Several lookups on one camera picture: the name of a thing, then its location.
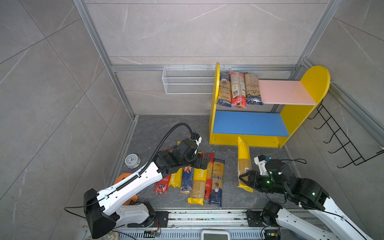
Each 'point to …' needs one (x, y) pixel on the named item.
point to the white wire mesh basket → (186, 80)
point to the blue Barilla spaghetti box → (187, 178)
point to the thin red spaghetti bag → (208, 181)
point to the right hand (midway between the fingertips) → (240, 177)
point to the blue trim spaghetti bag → (215, 198)
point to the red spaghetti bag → (161, 185)
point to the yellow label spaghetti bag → (176, 179)
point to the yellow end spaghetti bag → (243, 153)
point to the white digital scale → (215, 235)
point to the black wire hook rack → (340, 136)
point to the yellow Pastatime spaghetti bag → (198, 187)
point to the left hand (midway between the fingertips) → (203, 154)
